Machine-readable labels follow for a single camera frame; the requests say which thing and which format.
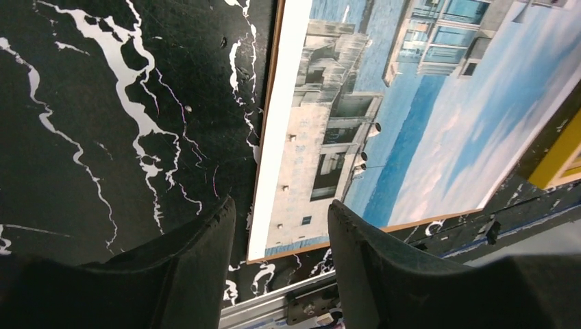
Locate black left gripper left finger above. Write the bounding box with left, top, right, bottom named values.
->
left=1, top=197, right=236, bottom=328

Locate sky and building photo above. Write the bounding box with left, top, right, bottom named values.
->
left=247, top=1, right=580, bottom=262

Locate yellow wooden picture frame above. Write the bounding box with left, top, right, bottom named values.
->
left=528, top=111, right=580, bottom=190

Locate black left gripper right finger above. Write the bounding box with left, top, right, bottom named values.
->
left=328, top=201, right=580, bottom=328

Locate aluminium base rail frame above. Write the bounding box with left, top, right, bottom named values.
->
left=219, top=270, right=341, bottom=329

